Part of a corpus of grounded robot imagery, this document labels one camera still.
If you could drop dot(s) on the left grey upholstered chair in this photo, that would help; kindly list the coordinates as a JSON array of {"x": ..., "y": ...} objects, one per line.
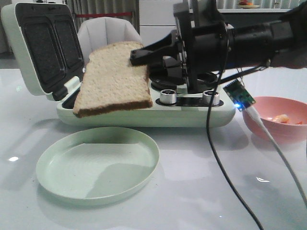
[{"x": 99, "y": 32}]

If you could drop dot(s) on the mint green sandwich maker lid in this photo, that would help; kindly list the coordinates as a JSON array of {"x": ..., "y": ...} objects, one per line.
[{"x": 45, "y": 44}]

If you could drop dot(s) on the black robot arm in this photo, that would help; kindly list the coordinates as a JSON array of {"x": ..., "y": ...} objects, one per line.
[{"x": 281, "y": 43}]

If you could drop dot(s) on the pink bowl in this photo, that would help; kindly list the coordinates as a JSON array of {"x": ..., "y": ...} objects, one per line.
[{"x": 296, "y": 130}]

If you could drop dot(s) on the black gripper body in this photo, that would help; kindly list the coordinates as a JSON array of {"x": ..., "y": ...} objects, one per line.
[{"x": 204, "y": 39}]

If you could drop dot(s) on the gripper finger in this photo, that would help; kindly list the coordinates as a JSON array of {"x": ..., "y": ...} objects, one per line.
[
  {"x": 166, "y": 47},
  {"x": 165, "y": 69}
]

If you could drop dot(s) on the right silver control knob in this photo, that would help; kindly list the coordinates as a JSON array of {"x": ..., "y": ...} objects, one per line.
[{"x": 211, "y": 98}]

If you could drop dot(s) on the grey curtain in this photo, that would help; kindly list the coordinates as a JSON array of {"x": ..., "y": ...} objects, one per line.
[{"x": 79, "y": 8}]

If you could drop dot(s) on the mint green sandwich maker base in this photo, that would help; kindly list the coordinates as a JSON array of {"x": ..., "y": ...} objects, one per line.
[{"x": 188, "y": 111}]

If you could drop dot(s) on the bread slice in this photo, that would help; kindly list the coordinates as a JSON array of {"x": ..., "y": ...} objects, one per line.
[{"x": 112, "y": 83}]

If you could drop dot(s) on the shrimp in bowl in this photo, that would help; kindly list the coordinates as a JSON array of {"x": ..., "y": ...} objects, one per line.
[{"x": 284, "y": 119}]

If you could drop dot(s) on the left silver control knob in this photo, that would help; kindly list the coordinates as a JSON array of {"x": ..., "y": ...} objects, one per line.
[{"x": 168, "y": 96}]

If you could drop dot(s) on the mint green round plate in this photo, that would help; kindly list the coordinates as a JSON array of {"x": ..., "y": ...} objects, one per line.
[{"x": 98, "y": 166}]

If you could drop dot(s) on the fruit plate on counter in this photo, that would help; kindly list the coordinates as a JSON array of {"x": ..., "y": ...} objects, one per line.
[{"x": 245, "y": 4}]

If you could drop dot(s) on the silver control knob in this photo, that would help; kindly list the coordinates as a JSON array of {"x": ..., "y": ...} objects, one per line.
[
  {"x": 211, "y": 98},
  {"x": 168, "y": 96}
]

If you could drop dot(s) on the white refrigerator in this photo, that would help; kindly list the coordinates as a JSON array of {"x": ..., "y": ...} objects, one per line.
[{"x": 156, "y": 19}]

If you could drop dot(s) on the green circuit board right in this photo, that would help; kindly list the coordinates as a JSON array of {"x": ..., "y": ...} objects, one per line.
[{"x": 238, "y": 94}]

